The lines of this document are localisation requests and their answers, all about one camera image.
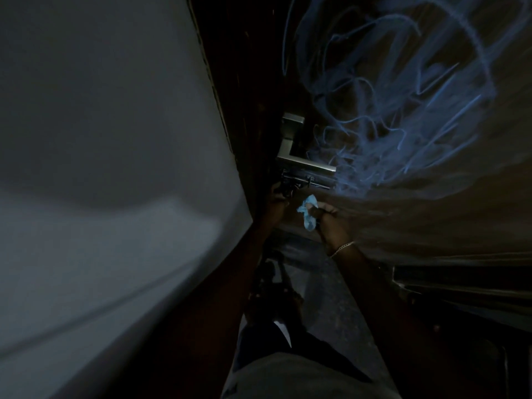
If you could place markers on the person's left hand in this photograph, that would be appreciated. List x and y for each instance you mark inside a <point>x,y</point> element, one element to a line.
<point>275,205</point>

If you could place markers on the person's right hand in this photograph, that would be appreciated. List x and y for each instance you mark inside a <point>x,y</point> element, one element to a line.
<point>332,230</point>

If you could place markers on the person's right fingers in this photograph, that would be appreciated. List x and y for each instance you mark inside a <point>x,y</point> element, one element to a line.
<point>322,213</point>

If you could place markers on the person's left fingers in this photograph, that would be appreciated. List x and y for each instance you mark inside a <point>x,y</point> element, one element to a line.
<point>281,191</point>

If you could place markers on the light blue cleaning cloth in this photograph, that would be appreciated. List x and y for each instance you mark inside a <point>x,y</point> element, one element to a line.
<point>307,211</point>

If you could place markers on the person's left forearm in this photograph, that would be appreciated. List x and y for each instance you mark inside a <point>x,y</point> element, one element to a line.
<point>216,311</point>

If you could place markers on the person's right forearm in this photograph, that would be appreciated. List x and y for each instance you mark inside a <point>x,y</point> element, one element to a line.
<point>399,324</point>

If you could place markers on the person's dark sandal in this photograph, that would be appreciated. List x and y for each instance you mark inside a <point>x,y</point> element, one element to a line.
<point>272,286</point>

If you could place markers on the person's leg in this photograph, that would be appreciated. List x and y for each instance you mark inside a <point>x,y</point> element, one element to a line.
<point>291,340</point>

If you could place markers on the brown door with blue scribbles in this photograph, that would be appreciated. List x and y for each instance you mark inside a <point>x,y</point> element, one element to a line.
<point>415,120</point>

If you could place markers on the person's grey shorts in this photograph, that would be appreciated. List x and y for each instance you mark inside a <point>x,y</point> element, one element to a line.
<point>307,380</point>

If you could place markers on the dark wooden door frame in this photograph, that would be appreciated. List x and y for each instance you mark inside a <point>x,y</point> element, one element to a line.
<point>241,87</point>

